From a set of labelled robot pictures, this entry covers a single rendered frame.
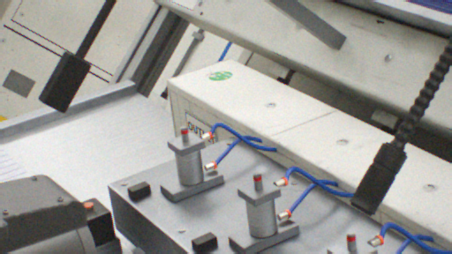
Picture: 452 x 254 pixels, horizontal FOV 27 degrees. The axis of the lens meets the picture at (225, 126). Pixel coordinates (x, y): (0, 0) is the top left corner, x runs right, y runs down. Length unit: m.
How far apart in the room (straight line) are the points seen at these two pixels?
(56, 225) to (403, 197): 0.32
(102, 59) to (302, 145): 1.25
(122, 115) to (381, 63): 0.38
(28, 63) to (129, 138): 0.92
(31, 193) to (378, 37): 0.45
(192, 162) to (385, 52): 0.20
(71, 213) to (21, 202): 0.03
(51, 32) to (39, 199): 1.48
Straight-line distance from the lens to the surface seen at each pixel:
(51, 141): 1.09
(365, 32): 0.88
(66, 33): 1.98
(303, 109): 0.88
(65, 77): 0.75
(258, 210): 0.70
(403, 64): 0.83
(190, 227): 0.75
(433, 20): 0.79
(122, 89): 1.16
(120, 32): 2.03
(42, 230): 0.49
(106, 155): 1.03
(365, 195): 0.58
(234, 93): 0.93
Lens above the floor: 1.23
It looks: 1 degrees down
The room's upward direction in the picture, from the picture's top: 30 degrees clockwise
